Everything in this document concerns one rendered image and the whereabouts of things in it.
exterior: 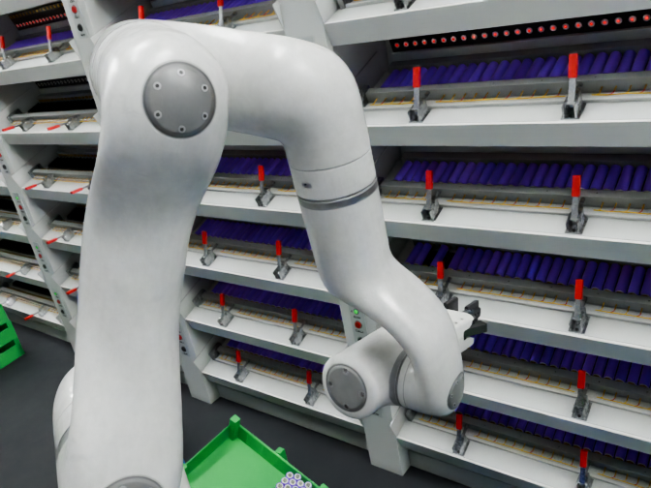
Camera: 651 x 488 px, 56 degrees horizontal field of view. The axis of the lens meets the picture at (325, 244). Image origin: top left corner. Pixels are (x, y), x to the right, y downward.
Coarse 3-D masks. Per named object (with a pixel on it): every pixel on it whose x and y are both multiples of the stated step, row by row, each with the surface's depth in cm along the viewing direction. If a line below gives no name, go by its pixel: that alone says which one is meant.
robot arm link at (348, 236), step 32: (320, 224) 66; (352, 224) 65; (384, 224) 69; (320, 256) 69; (352, 256) 67; (384, 256) 70; (352, 288) 69; (384, 288) 69; (416, 288) 71; (384, 320) 69; (416, 320) 69; (448, 320) 71; (416, 352) 69; (448, 352) 70; (416, 384) 72; (448, 384) 71
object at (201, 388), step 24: (96, 0) 152; (120, 0) 157; (144, 0) 162; (72, 24) 156; (96, 24) 152; (96, 96) 163; (192, 288) 185; (192, 336) 187; (192, 360) 191; (192, 384) 198
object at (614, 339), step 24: (408, 240) 143; (456, 288) 127; (480, 288) 124; (480, 312) 120; (504, 312) 118; (528, 312) 116; (552, 312) 114; (600, 312) 110; (624, 312) 108; (504, 336) 119; (528, 336) 115; (552, 336) 111; (576, 336) 108; (600, 336) 106; (624, 336) 105; (648, 336) 103; (624, 360) 106; (648, 360) 103
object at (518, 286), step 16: (416, 272) 132; (432, 272) 129; (448, 272) 128; (464, 272) 126; (496, 288) 122; (512, 288) 119; (528, 288) 117; (544, 288) 115; (560, 288) 114; (560, 304) 113; (608, 304) 109; (624, 304) 107; (640, 304) 105
